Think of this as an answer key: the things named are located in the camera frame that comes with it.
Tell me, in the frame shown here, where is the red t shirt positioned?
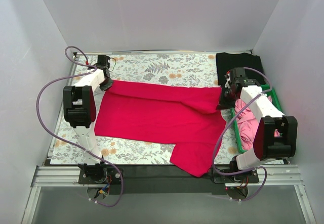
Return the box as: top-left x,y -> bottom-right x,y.
95,81 -> 226,177

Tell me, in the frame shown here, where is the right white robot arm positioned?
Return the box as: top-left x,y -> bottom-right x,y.
212,67 -> 298,176

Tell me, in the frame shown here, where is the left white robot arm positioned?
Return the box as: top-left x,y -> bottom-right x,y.
63,55 -> 113,183

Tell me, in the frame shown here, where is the folded black t shirt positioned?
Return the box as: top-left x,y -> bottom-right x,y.
216,53 -> 264,86

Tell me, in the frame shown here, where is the pink t shirt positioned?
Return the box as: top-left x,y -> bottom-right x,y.
234,95 -> 281,151

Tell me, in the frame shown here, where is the green plastic bin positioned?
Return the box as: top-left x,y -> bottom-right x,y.
230,88 -> 281,153

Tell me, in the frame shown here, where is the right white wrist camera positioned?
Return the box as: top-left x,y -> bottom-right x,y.
224,71 -> 232,88

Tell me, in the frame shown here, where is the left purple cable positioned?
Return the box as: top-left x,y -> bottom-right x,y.
35,46 -> 125,207

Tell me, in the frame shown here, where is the aluminium frame rail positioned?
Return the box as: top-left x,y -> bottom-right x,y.
32,164 -> 306,206

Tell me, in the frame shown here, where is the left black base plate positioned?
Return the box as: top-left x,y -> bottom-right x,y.
78,166 -> 123,185

